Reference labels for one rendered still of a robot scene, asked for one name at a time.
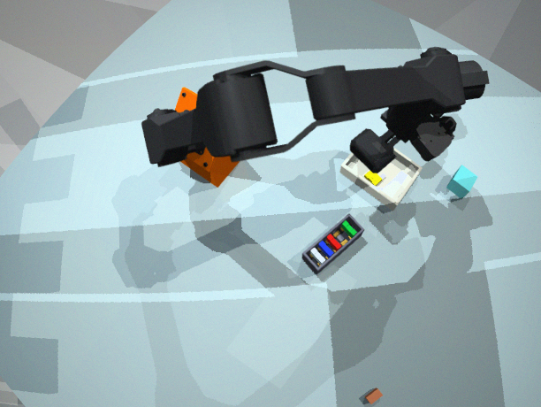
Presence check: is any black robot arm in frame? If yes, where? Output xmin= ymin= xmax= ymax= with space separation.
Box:
xmin=141 ymin=47 xmax=489 ymax=167

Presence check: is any teal cube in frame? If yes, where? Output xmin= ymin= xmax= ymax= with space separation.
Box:
xmin=446 ymin=165 xmax=477 ymax=199

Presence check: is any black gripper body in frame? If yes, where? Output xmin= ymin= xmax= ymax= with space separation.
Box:
xmin=349 ymin=106 xmax=431 ymax=173

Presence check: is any white rectangular tray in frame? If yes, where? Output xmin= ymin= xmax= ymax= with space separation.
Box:
xmin=340 ymin=149 xmax=422 ymax=211

